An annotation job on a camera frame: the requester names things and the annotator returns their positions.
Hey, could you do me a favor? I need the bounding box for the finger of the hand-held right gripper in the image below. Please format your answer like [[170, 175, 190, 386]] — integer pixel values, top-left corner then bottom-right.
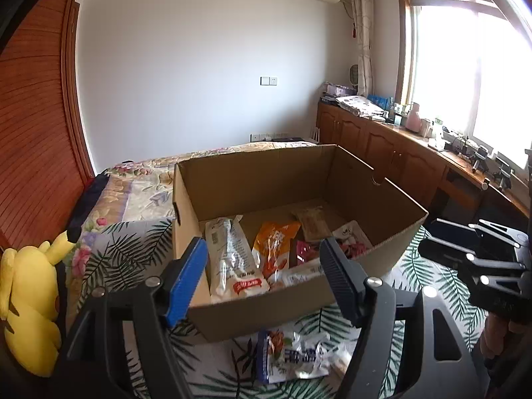
[[428, 217, 522, 251], [418, 239, 525, 284]]

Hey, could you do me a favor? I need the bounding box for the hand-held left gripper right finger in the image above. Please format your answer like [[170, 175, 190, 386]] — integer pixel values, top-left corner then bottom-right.
[[319, 237, 491, 399]]

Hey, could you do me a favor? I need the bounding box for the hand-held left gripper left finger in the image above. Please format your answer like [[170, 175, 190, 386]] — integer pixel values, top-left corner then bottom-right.
[[58, 236, 209, 399]]

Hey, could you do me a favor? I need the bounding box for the small white snack packet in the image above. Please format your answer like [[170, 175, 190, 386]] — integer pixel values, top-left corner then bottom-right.
[[272, 262, 327, 290]]

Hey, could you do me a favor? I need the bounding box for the white pink print snack packet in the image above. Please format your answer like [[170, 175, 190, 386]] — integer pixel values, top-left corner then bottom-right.
[[332, 220, 373, 259]]

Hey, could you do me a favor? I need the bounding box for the long white snack packet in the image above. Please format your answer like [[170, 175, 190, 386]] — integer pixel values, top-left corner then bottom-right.
[[203, 215, 271, 304]]

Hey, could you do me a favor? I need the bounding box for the clear sesame cake packet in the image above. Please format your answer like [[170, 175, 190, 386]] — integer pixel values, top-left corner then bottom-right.
[[291, 205, 333, 242]]

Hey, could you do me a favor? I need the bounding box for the orange snack packet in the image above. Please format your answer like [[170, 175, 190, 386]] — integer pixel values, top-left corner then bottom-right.
[[252, 221, 302, 287]]

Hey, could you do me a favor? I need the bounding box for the brown cardboard box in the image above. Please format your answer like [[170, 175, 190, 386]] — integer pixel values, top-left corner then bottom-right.
[[172, 144, 429, 343]]

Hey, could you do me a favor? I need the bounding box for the person's right hand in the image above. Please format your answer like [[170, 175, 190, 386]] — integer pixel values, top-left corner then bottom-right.
[[476, 314, 518, 360]]

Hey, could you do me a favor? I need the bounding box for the black desk device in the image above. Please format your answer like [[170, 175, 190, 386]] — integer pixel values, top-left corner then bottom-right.
[[494, 160, 516, 190], [471, 145, 491, 174]]

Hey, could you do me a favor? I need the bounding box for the leaf print bed sheet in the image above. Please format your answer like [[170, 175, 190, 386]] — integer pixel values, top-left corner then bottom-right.
[[62, 216, 491, 399]]

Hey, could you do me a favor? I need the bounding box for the white bottle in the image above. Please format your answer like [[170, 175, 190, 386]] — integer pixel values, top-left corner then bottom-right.
[[428, 118, 447, 150]]

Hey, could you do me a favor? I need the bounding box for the wooden cabinet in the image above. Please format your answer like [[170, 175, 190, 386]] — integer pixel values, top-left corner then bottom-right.
[[315, 99, 532, 225]]

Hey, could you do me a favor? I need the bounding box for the floral blanket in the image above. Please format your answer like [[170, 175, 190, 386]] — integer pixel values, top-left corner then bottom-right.
[[68, 141, 321, 283]]

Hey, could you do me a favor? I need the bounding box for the pink kettle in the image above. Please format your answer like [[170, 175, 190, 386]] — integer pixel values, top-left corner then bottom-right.
[[405, 102, 421, 134]]

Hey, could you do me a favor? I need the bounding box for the folded printed cloth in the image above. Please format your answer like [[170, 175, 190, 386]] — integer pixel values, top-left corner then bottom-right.
[[334, 95, 389, 117]]

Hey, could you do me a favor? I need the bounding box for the window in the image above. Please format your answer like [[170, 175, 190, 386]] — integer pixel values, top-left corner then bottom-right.
[[397, 0, 532, 175]]

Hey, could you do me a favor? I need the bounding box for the yellow plush toy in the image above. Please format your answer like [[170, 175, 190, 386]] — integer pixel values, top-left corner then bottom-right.
[[0, 229, 77, 377]]

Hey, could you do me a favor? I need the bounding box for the purple box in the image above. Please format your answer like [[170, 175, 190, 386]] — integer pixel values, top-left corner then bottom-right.
[[322, 83, 356, 96]]

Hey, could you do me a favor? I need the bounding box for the patterned curtain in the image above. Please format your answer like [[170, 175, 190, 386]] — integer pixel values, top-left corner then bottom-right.
[[347, 0, 375, 98]]

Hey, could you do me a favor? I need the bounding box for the wooden slatted headboard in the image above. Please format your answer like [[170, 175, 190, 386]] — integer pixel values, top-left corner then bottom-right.
[[0, 0, 97, 254]]

